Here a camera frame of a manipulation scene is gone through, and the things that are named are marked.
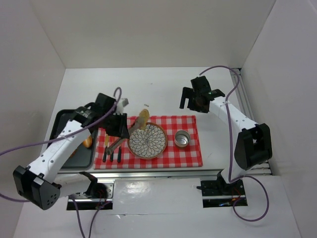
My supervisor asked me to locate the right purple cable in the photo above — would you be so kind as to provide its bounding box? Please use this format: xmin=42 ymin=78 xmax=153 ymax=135
xmin=199 ymin=65 xmax=270 ymax=222

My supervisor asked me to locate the aluminium rail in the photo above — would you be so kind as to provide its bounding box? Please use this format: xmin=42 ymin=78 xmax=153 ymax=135
xmin=233 ymin=68 xmax=271 ymax=176
xmin=56 ymin=170 xmax=226 ymax=180

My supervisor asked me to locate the gold spoon black handle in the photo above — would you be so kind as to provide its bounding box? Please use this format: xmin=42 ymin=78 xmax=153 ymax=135
xmin=117 ymin=146 xmax=122 ymax=163

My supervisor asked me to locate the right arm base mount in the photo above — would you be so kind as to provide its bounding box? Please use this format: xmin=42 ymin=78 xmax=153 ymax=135
xmin=196 ymin=172 xmax=248 ymax=208

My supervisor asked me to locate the red checkered cloth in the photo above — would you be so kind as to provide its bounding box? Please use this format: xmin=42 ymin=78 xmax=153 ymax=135
xmin=94 ymin=116 xmax=203 ymax=170

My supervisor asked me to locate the aluminium rail right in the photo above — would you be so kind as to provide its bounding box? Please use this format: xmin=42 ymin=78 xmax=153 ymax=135
xmin=233 ymin=68 xmax=271 ymax=176

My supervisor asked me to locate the gold knife black handle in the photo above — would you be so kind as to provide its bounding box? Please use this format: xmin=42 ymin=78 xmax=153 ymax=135
xmin=103 ymin=134 xmax=109 ymax=163

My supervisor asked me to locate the round bread roll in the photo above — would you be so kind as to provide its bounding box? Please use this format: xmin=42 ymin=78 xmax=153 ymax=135
xmin=82 ymin=136 xmax=93 ymax=148

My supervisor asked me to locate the patterned ceramic plate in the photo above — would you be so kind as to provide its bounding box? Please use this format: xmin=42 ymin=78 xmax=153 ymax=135
xmin=127 ymin=122 xmax=167 ymax=159

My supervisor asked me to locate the dark baking tray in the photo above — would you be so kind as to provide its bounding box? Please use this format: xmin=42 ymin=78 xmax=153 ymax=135
xmin=50 ymin=109 xmax=97 ymax=171

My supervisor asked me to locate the sliced bread piece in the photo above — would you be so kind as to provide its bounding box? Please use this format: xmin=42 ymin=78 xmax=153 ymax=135
xmin=69 ymin=149 xmax=77 ymax=158

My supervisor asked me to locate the baguette slice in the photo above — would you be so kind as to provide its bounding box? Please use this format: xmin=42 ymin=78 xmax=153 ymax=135
xmin=137 ymin=109 xmax=150 ymax=130

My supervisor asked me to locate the aluminium rail front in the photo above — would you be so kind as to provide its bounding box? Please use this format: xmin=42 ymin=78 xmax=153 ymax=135
xmin=56 ymin=170 xmax=226 ymax=180

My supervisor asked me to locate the metal cup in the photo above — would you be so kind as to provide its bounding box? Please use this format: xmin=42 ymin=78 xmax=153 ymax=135
xmin=174 ymin=130 xmax=191 ymax=148

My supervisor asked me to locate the gold fork black handle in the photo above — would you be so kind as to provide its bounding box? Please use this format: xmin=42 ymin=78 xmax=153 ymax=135
xmin=110 ymin=137 xmax=117 ymax=163

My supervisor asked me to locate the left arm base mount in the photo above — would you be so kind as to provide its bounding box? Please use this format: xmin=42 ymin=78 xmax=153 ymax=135
xmin=73 ymin=178 xmax=114 ymax=211

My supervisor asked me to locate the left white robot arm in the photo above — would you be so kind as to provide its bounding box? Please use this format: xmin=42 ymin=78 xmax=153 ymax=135
xmin=13 ymin=93 xmax=129 ymax=210

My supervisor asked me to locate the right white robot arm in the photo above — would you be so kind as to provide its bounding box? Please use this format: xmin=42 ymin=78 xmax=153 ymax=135
xmin=179 ymin=76 xmax=272 ymax=195

